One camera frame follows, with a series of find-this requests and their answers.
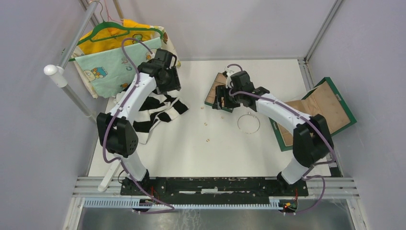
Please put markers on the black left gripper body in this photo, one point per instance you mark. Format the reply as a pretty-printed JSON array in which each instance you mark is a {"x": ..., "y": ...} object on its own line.
[{"x": 172, "y": 82}]

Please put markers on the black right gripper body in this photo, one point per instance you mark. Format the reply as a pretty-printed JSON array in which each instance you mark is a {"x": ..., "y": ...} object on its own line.
[{"x": 231, "y": 102}]

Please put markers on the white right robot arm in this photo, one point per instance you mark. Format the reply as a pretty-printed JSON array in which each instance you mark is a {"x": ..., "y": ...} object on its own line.
[{"x": 312, "y": 139}]

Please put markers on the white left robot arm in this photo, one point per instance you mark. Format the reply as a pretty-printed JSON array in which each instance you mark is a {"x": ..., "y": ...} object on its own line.
[{"x": 117, "y": 135}]

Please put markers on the green jewelry tray with compartments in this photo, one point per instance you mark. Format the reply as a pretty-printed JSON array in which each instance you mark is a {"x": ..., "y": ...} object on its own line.
[{"x": 215, "y": 98}]

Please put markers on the open green jewelry box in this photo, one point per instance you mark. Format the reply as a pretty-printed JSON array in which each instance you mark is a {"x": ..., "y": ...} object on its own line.
[{"x": 326, "y": 100}]

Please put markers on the black white striped cloth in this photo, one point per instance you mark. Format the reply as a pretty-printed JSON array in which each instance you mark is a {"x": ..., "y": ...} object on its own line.
[{"x": 155, "y": 109}]

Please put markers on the yellow cartoon garment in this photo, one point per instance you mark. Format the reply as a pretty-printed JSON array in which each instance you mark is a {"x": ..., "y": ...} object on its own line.
[{"x": 166, "y": 44}]

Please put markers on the green clothes hanger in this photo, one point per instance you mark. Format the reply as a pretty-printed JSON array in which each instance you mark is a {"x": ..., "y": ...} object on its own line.
[{"x": 109, "y": 35}]

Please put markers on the mint cartoon print cloth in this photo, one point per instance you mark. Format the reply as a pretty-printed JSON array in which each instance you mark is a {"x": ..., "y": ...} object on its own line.
[{"x": 107, "y": 73}]

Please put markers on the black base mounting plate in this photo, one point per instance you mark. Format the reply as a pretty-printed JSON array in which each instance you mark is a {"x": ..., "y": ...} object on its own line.
[{"x": 221, "y": 190}]

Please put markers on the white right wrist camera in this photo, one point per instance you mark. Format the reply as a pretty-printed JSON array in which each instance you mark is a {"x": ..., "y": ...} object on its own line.
[{"x": 227, "y": 73}]

